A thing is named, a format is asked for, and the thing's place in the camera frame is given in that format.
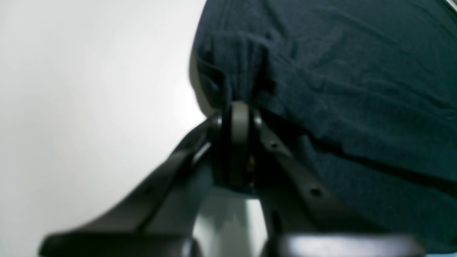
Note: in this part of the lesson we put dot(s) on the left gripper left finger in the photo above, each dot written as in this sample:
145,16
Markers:
157,218

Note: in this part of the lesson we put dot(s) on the dark navy long-sleeve T-shirt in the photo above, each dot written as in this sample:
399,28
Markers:
362,91

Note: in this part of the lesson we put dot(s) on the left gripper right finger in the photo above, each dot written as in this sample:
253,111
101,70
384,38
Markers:
305,219

